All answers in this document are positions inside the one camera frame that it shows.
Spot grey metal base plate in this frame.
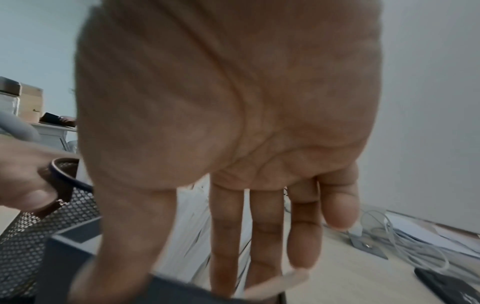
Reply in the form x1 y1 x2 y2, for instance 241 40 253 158
346 228 390 261

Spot loose white paper sheets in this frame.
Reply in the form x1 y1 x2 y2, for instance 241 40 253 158
384 210 480 259

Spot black mesh metal container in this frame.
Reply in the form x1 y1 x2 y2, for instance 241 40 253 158
0 157 103 304

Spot dark grey box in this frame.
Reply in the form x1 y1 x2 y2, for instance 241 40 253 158
35 216 288 304

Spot brown cardboard box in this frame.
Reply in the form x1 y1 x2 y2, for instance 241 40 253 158
18 82 45 123

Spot person's left hand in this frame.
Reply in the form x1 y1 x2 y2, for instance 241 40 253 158
0 136 81 215

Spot white cabinet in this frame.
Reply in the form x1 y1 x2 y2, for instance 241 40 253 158
28 121 80 155

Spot glass jar with dark lid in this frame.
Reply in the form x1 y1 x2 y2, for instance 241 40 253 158
0 76 22 117

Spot black item on cabinet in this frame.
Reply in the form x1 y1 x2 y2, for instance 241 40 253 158
38 112 78 128

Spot grey rounded tube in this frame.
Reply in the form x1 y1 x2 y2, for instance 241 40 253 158
0 111 41 144

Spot flat wooden stick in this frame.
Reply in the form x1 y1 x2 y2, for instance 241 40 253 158
243 268 311 299

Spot black flat device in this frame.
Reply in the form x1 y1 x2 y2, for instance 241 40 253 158
413 266 480 304

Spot person's right hand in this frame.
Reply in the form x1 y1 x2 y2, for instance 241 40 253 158
69 0 384 300

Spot white cable bundle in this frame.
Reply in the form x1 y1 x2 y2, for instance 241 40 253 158
359 209 451 271

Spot stack of white papers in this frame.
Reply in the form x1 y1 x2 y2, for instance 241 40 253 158
151 174 257 297

